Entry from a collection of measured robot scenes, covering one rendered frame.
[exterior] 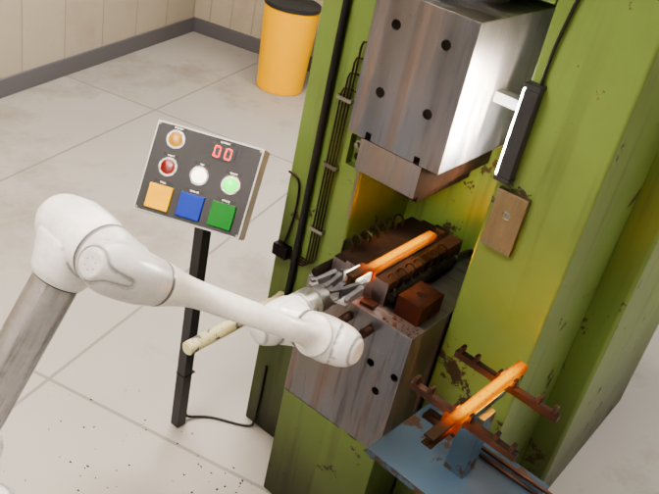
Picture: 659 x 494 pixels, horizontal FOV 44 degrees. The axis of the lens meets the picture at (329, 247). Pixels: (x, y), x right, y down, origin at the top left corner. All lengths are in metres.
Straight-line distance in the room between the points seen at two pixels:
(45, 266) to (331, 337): 0.66
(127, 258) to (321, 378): 1.10
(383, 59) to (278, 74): 3.97
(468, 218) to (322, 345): 0.93
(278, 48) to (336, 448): 3.89
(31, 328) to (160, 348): 1.75
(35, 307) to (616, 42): 1.39
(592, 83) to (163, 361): 2.10
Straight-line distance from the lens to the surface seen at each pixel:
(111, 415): 3.18
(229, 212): 2.41
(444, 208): 2.70
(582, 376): 2.82
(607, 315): 2.69
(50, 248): 1.70
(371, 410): 2.45
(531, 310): 2.26
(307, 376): 2.57
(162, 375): 3.35
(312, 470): 2.76
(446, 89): 2.04
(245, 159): 2.42
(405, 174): 2.15
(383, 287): 2.31
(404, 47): 2.08
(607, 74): 2.01
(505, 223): 2.18
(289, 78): 6.09
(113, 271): 1.56
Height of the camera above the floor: 2.23
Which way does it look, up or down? 31 degrees down
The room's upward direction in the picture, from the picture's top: 13 degrees clockwise
